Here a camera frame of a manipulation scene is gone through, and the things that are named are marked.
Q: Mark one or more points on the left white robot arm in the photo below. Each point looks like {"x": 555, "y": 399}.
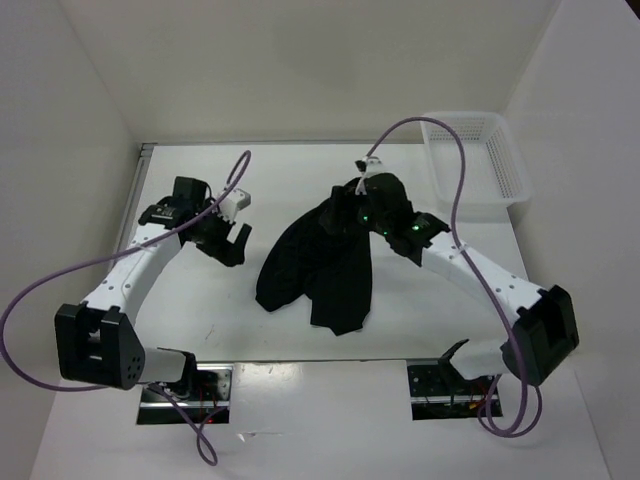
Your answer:
{"x": 96, "y": 339}

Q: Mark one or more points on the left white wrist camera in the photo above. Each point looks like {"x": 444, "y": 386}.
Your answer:
{"x": 234, "y": 202}

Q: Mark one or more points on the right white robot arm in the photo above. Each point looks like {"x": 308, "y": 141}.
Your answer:
{"x": 541, "y": 329}

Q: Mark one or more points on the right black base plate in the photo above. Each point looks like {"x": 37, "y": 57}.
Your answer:
{"x": 434, "y": 397}

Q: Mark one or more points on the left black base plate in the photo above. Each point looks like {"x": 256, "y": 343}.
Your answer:
{"x": 208, "y": 402}

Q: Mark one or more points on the black shorts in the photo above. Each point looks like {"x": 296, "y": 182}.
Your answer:
{"x": 333, "y": 271}

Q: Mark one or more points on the white perforated plastic basket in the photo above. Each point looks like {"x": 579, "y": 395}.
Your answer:
{"x": 495, "y": 175}

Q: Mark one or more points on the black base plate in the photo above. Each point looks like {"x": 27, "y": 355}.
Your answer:
{"x": 208, "y": 402}
{"x": 434, "y": 397}

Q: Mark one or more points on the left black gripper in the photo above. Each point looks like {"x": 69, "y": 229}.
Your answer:
{"x": 221, "y": 249}

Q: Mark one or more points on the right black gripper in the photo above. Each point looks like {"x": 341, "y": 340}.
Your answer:
{"x": 339, "y": 200}

